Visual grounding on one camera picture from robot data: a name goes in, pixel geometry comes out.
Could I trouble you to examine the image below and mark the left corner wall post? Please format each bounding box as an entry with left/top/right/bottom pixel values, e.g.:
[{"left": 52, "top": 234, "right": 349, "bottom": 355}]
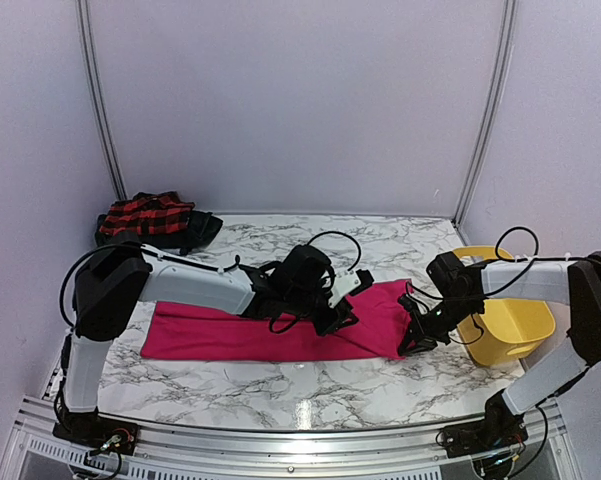
[{"left": 75, "top": 0, "right": 128, "bottom": 201}]

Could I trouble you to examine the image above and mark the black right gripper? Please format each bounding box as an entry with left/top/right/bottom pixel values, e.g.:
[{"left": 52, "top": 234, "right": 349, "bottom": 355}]
[{"left": 397, "top": 293, "right": 480, "bottom": 355}]

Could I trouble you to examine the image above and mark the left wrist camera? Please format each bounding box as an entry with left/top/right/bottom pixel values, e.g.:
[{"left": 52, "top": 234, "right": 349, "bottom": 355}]
[{"left": 328, "top": 269, "right": 374, "bottom": 308}]

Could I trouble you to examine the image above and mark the pink garment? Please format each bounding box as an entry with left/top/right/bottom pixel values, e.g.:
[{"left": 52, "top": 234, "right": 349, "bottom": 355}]
[{"left": 140, "top": 280, "right": 410, "bottom": 363}]

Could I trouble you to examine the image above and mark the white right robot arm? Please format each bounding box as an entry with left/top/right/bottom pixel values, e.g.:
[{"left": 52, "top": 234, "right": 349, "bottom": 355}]
[{"left": 398, "top": 244, "right": 601, "bottom": 448}]

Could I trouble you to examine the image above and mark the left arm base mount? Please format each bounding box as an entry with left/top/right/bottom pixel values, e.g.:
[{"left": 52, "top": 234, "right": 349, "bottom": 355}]
[{"left": 53, "top": 413, "right": 139, "bottom": 455}]

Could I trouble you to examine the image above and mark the dark green plaid garment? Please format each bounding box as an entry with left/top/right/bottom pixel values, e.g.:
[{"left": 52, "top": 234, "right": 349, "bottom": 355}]
[{"left": 94, "top": 210, "right": 223, "bottom": 254}]

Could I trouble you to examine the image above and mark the corner wall post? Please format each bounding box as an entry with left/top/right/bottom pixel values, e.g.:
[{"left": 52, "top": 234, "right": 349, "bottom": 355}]
[
  {"left": 75, "top": 0, "right": 128, "bottom": 201},
  {"left": 452, "top": 0, "right": 519, "bottom": 230}
]

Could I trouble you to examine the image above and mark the right corner wall post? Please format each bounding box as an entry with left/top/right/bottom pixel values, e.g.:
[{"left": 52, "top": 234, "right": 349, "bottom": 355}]
[{"left": 452, "top": 0, "right": 519, "bottom": 230}]

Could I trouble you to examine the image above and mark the aluminium front rail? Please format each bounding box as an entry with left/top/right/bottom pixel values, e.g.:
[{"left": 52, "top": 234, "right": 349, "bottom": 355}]
[{"left": 0, "top": 397, "right": 582, "bottom": 479}]

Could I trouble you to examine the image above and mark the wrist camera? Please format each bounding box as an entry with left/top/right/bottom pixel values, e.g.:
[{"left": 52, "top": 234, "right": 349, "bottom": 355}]
[
  {"left": 328, "top": 269, "right": 374, "bottom": 308},
  {"left": 398, "top": 294, "right": 420, "bottom": 317}
]

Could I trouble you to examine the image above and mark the yellow laundry basket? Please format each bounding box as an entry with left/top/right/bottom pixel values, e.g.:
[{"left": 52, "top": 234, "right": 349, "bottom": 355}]
[{"left": 452, "top": 245, "right": 556, "bottom": 368}]

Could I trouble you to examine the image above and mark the red black plaid shirt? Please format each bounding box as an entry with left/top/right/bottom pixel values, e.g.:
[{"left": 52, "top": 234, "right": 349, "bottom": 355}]
[{"left": 98, "top": 191, "right": 195, "bottom": 237}]

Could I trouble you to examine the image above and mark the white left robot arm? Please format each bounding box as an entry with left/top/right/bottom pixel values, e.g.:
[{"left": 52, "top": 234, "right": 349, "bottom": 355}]
[{"left": 54, "top": 233, "right": 374, "bottom": 445}]

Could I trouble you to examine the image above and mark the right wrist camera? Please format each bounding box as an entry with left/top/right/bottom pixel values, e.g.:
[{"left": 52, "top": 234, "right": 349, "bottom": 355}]
[{"left": 398, "top": 294, "right": 420, "bottom": 317}]

